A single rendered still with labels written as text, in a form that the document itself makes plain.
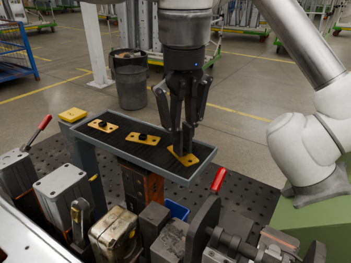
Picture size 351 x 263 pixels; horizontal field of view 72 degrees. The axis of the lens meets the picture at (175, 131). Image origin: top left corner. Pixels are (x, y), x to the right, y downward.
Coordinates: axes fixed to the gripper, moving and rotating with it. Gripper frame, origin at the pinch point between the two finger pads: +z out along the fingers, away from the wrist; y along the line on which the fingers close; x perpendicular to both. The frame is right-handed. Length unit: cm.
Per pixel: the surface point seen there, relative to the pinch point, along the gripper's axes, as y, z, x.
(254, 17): -560, 61, -474
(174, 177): 5.6, 4.0, 5.5
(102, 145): 14.3, 4.2, -13.3
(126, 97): -76, 100, -243
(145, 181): 7.2, 13.7, -5.8
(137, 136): 5.7, 3.8, -12.0
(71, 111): 16.6, 4.0, -35.4
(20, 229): 36.7, 20.1, -13.5
